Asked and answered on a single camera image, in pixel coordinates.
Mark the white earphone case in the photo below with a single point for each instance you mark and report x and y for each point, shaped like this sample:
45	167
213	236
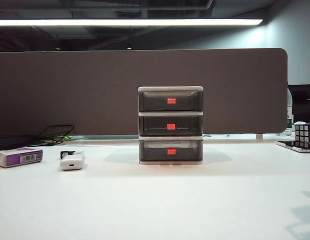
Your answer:
71	163

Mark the red tape tab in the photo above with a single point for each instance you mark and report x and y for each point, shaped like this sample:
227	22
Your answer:
171	126
171	101
171	151

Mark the brown desk partition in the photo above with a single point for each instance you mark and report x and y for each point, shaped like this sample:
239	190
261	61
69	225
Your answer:
70	87

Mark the clear tape roll black dispenser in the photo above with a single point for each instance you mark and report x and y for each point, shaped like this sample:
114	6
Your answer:
64	153

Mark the ceiling light strip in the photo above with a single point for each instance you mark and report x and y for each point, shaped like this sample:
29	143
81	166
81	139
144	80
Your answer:
120	22

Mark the white flat board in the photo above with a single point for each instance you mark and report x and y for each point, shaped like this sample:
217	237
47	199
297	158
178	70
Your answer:
285	143

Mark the clear plastic bottle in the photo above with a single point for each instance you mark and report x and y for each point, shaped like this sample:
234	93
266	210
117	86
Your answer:
290	107

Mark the purple white tissue pack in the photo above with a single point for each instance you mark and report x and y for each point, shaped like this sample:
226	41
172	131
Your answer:
17	157

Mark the black monitor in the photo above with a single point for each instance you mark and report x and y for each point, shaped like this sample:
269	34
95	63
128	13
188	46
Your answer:
302	100

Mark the rubik's cube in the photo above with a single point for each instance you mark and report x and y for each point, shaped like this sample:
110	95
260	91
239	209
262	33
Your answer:
305	132

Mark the white drawer cabinet frame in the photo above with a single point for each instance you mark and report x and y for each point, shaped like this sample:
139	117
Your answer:
170	88

